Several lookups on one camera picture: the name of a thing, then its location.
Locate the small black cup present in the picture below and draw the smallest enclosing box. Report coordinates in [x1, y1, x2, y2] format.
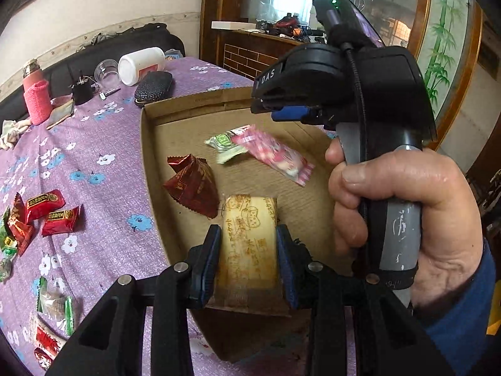
[68, 70, 95, 106]

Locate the pink bottle with knitted sleeve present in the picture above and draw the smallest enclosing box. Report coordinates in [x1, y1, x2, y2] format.
[21, 60, 53, 126]

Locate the small dark red snack packet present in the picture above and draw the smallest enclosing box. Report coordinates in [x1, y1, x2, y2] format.
[33, 347, 55, 371]

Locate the beige snack packet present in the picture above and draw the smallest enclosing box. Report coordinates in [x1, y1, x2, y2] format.
[205, 194, 292, 318]

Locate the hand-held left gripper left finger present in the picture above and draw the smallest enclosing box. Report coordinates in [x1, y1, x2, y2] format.
[45, 224, 223, 376]

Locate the dark red foil snack packet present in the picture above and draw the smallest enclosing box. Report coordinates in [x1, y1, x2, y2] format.
[8, 193, 38, 257]
[162, 154, 222, 219]

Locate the pink snack packet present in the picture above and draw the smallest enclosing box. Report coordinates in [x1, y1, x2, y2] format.
[231, 124, 316, 186]

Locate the small fabric pouch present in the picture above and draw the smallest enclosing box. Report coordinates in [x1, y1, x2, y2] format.
[46, 98, 76, 131]

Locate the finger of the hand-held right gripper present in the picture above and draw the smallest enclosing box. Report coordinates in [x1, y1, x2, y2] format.
[270, 104, 314, 123]

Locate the grey garment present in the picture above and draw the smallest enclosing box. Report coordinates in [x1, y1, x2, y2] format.
[76, 31, 118, 51]

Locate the pile of tools and cables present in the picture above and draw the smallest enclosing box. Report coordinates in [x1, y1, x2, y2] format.
[256, 13, 325, 44]

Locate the green and white snack packet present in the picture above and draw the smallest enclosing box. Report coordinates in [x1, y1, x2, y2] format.
[204, 127, 251, 164]

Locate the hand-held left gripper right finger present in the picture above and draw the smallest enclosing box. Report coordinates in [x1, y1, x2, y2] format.
[276, 224, 457, 376]

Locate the clear plastic cup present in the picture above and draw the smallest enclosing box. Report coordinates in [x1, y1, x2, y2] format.
[94, 59, 121, 91]

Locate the black sofa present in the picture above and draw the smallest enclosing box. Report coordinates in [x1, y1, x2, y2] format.
[0, 23, 186, 122]

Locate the flat white box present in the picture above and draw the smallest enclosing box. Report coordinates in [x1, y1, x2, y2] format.
[211, 19, 257, 31]

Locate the clear green edged snack packet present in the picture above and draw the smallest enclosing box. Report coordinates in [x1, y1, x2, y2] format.
[37, 276, 75, 336]

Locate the person's right forearm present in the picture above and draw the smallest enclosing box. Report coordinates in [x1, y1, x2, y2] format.
[411, 239, 498, 376]

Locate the person's right hand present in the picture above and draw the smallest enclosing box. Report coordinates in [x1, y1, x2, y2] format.
[325, 139, 486, 314]

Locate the bamboo print glass panel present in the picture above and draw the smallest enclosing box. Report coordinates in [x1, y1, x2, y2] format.
[415, 0, 486, 149]

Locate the red and white snack packet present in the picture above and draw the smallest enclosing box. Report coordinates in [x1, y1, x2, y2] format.
[29, 315, 68, 351]

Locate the white crumpled cloth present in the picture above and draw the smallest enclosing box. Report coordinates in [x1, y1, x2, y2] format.
[0, 119, 32, 151]

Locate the cardboard box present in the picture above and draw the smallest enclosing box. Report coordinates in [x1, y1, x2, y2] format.
[139, 86, 364, 365]

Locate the black eyeglasses case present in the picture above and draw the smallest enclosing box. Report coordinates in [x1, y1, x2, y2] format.
[134, 70, 173, 104]

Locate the wooden framed glass panel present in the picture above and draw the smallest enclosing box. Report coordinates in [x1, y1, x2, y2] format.
[198, 0, 433, 63]

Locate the white plastic jar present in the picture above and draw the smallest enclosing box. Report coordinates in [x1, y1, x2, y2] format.
[117, 46, 167, 86]

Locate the brick pattern wooden ledge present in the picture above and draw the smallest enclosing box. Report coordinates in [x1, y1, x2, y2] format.
[219, 27, 325, 87]

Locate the purple floral tablecloth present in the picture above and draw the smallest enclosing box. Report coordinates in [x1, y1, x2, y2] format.
[0, 55, 259, 376]

